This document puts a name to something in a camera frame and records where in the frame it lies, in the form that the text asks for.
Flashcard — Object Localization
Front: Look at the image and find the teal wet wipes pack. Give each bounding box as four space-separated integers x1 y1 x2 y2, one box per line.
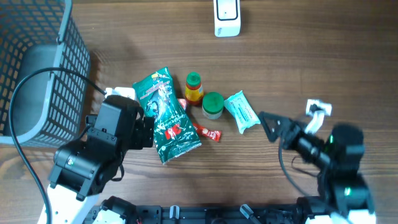
224 90 261 134

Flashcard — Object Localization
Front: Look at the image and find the dark green snack bag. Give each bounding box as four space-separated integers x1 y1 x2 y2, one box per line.
132 67 201 164

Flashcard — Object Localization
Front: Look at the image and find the red coffee stick sachet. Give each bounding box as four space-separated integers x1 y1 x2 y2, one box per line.
193 123 221 142

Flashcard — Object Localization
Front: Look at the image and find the jar with green lid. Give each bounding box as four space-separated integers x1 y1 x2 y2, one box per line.
202 92 224 119

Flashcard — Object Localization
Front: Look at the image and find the sauce bottle green cap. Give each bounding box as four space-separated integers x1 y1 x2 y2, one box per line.
185 72 204 106

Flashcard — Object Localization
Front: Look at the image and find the small red white candy pack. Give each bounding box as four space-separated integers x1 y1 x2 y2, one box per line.
178 98 187 111

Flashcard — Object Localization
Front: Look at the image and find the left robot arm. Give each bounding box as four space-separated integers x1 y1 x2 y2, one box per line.
39 95 155 223

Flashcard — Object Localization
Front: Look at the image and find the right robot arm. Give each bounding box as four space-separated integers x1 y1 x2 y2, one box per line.
258 110 377 223

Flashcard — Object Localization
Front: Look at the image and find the white barcode scanner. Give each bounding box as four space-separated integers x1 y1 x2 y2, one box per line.
213 0 241 38

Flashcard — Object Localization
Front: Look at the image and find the grey plastic mesh basket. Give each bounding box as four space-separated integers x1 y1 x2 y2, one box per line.
1 0 91 147

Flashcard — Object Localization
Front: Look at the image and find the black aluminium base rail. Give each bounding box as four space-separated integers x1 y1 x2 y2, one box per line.
125 204 305 224

